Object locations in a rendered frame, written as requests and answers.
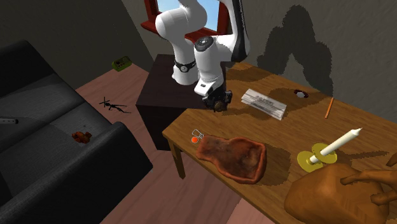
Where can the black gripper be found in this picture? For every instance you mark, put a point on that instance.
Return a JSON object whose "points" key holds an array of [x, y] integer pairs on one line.
{"points": [[217, 99]]}

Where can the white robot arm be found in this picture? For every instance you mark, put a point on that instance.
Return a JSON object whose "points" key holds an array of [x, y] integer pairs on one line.
{"points": [[186, 46]]}

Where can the clear bottle with orange ball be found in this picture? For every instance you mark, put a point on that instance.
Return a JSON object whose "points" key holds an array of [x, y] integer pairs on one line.
{"points": [[196, 136]]}

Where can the folded newspaper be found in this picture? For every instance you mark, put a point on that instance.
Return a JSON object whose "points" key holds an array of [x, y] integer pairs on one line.
{"points": [[263, 103]]}

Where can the dark robot stand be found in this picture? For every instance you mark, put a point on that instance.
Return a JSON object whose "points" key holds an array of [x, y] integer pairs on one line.
{"points": [[161, 93]]}

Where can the reddish brown bowl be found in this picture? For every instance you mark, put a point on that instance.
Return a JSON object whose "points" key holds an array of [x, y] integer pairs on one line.
{"points": [[235, 158]]}

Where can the wooden table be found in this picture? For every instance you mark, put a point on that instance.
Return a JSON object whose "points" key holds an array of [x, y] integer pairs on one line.
{"points": [[304, 130]]}

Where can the green box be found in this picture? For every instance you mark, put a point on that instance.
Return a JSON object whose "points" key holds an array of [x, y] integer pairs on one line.
{"points": [[121, 63]]}

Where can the black stick figure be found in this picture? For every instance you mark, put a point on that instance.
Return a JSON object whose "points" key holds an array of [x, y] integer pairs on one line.
{"points": [[112, 106]]}

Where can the red-framed window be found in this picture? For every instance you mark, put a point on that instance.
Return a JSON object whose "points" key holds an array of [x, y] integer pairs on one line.
{"points": [[152, 14]]}

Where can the orange pencil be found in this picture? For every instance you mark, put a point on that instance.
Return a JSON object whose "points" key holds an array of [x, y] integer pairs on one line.
{"points": [[329, 108]]}

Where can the white candle on yellow holder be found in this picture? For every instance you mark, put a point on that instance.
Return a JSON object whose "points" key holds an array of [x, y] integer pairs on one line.
{"points": [[328, 149]]}

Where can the red-brown lumpy toy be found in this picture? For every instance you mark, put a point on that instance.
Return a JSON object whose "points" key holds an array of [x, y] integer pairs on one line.
{"points": [[81, 137]]}

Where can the brown wooden figure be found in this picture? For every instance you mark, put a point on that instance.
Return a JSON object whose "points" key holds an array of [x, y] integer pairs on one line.
{"points": [[328, 195]]}

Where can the dark grey sofa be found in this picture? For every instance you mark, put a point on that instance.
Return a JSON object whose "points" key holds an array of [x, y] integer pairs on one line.
{"points": [[46, 136]]}

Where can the white remote control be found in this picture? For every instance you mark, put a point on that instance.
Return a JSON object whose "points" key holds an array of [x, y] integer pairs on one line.
{"points": [[7, 121]]}

